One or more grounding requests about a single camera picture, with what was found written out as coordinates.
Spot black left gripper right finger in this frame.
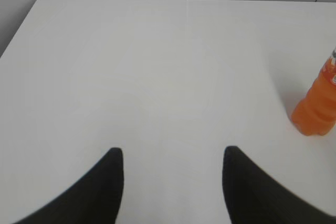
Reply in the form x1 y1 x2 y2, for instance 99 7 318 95
222 146 335 223

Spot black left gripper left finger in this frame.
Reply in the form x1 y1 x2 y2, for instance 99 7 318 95
18 147 123 223

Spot orange Mirinda soda bottle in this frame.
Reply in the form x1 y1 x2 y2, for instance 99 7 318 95
291 50 335 136

